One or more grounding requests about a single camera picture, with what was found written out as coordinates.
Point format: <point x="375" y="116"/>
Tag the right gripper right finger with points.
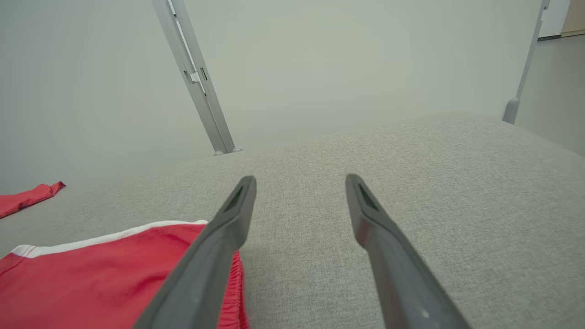
<point x="393" y="265"/>

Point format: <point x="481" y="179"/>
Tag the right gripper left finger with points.
<point x="210" y="265"/>

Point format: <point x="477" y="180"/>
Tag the red shorts with white trim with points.
<point x="91" y="283"/>

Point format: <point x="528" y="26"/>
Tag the red and white t-shirt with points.
<point x="25" y="197"/>

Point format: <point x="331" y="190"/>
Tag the beige door panel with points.
<point x="573" y="16"/>

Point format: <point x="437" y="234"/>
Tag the grey metal partition post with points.
<point x="183" y="59"/>
<point x="205" y="73"/>

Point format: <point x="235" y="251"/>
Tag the slim partition end post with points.
<point x="525" y="68"/>

